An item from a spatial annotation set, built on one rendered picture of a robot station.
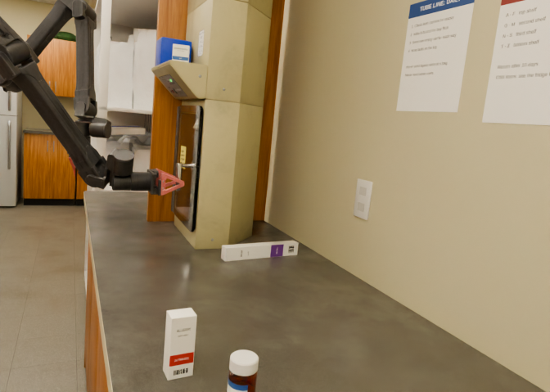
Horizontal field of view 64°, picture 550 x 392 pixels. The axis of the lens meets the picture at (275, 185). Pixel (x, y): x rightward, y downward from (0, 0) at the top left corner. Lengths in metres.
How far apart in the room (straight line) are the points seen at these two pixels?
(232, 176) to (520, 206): 0.82
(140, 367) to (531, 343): 0.71
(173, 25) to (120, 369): 1.26
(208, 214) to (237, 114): 0.33
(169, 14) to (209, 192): 0.70
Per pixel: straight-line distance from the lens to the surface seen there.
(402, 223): 1.20
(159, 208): 1.75
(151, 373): 0.80
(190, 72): 1.35
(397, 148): 1.23
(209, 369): 0.81
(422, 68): 1.20
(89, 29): 1.87
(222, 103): 1.38
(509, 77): 1.02
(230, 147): 1.39
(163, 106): 1.71
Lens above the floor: 1.36
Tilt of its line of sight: 8 degrees down
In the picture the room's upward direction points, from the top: 5 degrees clockwise
